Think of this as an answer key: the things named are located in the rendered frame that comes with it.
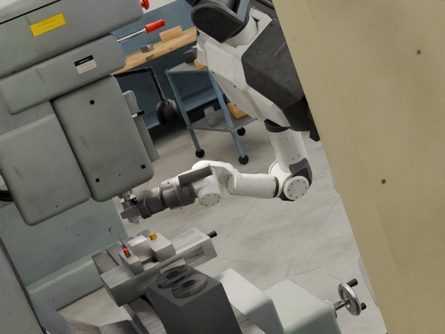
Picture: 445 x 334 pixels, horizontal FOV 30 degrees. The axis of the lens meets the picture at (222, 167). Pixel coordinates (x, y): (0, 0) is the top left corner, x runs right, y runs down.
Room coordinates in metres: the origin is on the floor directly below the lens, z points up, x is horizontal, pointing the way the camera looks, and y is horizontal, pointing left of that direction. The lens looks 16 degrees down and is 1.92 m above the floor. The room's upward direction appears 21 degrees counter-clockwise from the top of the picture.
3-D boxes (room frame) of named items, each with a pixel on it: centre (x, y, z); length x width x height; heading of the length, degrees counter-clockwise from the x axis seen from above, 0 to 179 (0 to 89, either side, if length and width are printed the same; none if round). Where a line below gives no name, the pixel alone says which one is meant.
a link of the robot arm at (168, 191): (2.29, 0.20, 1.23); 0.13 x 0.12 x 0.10; 172
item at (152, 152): (2.33, 0.18, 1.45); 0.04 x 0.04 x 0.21; 15
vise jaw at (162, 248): (2.48, 0.28, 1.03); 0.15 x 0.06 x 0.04; 16
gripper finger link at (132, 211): (2.27, 0.29, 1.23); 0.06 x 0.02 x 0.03; 83
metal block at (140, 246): (2.47, 0.33, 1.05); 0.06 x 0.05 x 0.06; 16
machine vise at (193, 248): (2.47, 0.30, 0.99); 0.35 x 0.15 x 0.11; 106
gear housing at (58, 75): (2.29, 0.33, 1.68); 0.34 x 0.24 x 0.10; 105
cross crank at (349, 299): (2.43, -0.19, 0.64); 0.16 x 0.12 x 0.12; 105
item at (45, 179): (2.25, 0.48, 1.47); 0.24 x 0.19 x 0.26; 15
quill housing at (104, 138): (2.30, 0.29, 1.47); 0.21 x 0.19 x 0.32; 15
